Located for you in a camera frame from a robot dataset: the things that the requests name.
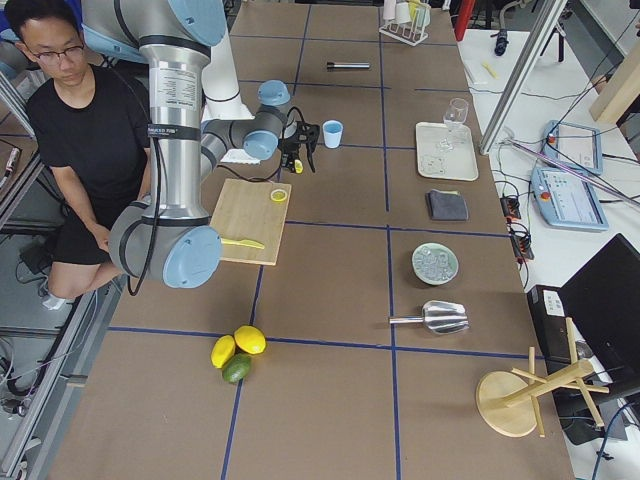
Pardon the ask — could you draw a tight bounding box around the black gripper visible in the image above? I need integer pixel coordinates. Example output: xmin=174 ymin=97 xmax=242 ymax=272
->
xmin=278 ymin=121 xmax=320 ymax=173

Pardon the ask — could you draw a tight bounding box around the steel muddler black tip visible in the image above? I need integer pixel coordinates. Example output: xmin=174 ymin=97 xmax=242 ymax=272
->
xmin=326 ymin=62 xmax=371 ymax=71

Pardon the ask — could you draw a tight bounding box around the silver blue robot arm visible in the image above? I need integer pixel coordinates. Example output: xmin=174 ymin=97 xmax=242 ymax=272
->
xmin=82 ymin=0 xmax=320 ymax=288

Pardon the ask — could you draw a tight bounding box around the light blue cup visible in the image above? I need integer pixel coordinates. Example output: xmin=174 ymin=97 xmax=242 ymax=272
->
xmin=322 ymin=120 xmax=344 ymax=149

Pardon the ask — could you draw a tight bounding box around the white cup rack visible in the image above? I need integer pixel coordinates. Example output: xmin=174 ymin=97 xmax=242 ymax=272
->
xmin=378 ymin=0 xmax=431 ymax=46

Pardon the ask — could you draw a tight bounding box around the whole yellow lemon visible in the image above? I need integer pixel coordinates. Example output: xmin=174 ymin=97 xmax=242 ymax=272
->
xmin=233 ymin=325 xmax=267 ymax=355
xmin=210 ymin=335 xmax=236 ymax=369

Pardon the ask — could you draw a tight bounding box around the wooden cup tree stand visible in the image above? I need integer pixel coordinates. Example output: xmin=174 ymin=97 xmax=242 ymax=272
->
xmin=475 ymin=317 xmax=609 ymax=438

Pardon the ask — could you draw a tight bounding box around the wooden cutting board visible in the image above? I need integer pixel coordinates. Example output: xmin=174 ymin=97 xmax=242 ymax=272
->
xmin=210 ymin=179 xmax=292 ymax=266

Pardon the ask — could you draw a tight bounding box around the yellow plastic knife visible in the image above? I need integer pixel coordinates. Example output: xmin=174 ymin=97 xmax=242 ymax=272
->
xmin=221 ymin=238 xmax=265 ymax=250

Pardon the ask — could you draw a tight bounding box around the cream bear tray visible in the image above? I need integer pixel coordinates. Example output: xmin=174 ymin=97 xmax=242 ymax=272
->
xmin=415 ymin=122 xmax=479 ymax=181

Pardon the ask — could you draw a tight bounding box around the grey folded cloth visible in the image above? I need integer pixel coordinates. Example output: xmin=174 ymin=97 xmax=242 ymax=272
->
xmin=425 ymin=189 xmax=469 ymax=221

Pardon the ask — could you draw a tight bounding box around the clear wine glass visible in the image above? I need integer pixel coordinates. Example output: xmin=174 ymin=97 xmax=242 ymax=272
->
xmin=437 ymin=98 xmax=469 ymax=151

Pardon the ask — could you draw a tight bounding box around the green bowl of ice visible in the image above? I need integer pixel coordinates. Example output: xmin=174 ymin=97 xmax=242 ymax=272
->
xmin=411 ymin=243 xmax=459 ymax=286

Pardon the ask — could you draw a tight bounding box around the person in black shirt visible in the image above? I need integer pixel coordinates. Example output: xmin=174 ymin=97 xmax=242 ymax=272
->
xmin=4 ymin=1 xmax=151 ymax=310

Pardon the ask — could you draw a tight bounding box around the steel ice scoop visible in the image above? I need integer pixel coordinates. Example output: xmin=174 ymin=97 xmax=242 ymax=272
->
xmin=388 ymin=300 xmax=470 ymax=335

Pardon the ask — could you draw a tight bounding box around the green lime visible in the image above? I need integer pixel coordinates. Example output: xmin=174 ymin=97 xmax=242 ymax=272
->
xmin=222 ymin=353 xmax=252 ymax=384

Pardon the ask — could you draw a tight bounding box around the near blue teach pendant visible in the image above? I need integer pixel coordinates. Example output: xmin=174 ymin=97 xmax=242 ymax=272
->
xmin=531 ymin=167 xmax=609 ymax=232

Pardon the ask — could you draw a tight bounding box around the blue teach pendant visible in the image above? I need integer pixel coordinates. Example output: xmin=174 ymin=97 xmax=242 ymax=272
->
xmin=541 ymin=120 xmax=603 ymax=175
xmin=531 ymin=167 xmax=609 ymax=232

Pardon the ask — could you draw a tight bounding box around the far blue teach pendant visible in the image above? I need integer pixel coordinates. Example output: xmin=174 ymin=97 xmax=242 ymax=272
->
xmin=541 ymin=120 xmax=603 ymax=175

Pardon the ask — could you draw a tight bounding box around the black computer box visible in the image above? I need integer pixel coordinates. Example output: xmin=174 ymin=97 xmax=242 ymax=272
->
xmin=527 ymin=285 xmax=570 ymax=363

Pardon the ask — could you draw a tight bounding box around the black monitor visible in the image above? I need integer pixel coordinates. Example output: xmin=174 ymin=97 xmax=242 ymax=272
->
xmin=560 ymin=233 xmax=639 ymax=399

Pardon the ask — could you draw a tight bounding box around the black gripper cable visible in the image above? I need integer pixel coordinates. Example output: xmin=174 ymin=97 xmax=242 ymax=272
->
xmin=125 ymin=107 xmax=309 ymax=297

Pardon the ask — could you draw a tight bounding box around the aluminium frame post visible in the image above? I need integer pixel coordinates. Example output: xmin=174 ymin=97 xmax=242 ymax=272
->
xmin=479 ymin=0 xmax=567 ymax=155

